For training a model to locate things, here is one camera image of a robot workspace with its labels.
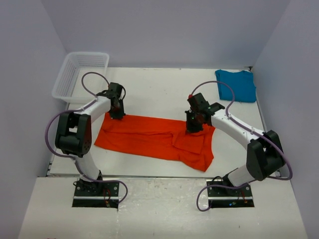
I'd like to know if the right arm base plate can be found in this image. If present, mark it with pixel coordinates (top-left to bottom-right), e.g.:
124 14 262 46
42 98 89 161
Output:
206 179 255 209

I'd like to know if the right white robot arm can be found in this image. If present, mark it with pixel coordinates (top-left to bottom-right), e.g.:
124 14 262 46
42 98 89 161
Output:
185 93 286 196

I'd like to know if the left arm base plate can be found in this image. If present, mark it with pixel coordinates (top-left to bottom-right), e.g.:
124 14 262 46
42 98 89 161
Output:
72 179 120 209

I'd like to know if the orange t shirt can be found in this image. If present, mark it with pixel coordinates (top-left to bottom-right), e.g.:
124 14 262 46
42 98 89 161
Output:
95 113 215 172

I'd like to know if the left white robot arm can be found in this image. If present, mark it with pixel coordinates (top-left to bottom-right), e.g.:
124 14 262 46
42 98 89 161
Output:
55 82 126 196

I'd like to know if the blue folded t shirt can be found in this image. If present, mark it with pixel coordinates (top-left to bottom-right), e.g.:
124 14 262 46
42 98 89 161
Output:
215 70 257 103

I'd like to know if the white plastic basket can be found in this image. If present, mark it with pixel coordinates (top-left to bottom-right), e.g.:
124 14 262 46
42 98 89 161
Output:
52 52 110 104

